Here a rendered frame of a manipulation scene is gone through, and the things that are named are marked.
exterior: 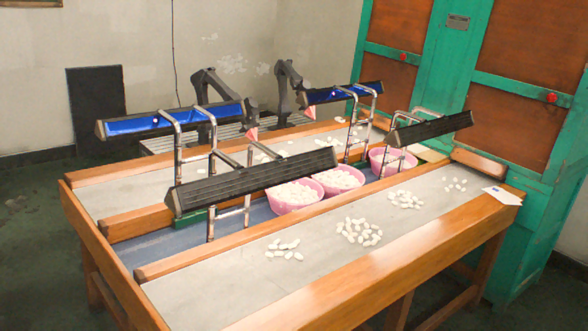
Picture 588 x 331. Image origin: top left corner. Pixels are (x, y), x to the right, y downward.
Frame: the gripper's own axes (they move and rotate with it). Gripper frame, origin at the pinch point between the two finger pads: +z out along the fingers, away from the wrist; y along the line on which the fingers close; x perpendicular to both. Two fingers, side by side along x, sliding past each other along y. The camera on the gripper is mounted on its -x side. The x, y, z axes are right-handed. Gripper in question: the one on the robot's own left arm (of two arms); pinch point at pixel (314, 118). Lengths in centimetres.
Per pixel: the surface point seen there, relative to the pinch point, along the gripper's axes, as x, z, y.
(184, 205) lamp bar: -66, 48, -125
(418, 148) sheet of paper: -24, 42, 40
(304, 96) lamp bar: -31.0, 1.5, -30.2
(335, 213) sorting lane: -34, 60, -49
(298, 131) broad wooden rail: 11.1, 1.5, -5.7
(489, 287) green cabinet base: -12, 129, 51
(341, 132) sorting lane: 7.7, 9.5, 23.9
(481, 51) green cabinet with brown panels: -79, 17, 49
